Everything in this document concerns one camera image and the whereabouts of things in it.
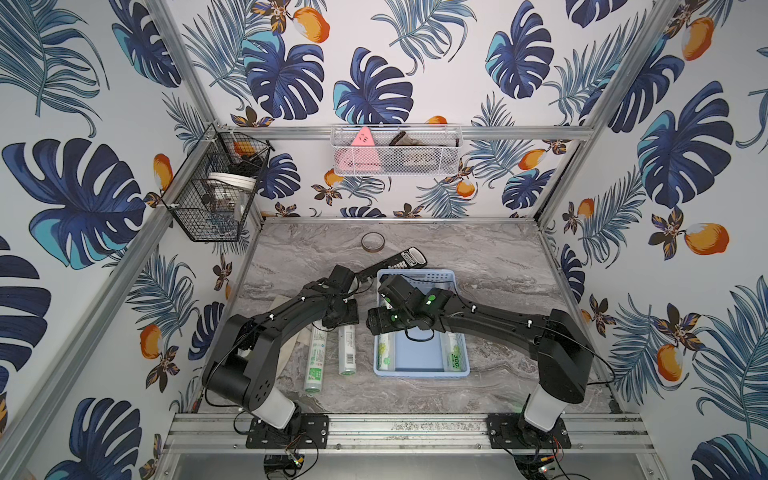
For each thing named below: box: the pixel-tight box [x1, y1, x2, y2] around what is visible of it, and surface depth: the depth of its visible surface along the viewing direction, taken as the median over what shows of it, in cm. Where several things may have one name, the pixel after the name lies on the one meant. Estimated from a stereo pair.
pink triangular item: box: [335, 126, 382, 173], surface depth 92 cm
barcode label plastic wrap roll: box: [304, 324, 327, 394], surface depth 84 cm
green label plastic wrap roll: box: [378, 332, 396, 371], surface depth 85 cm
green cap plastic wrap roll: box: [338, 324, 357, 376], surface depth 85 cm
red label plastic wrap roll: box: [444, 331, 463, 372], surface depth 85 cm
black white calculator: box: [357, 246, 428, 279], surface depth 109 cm
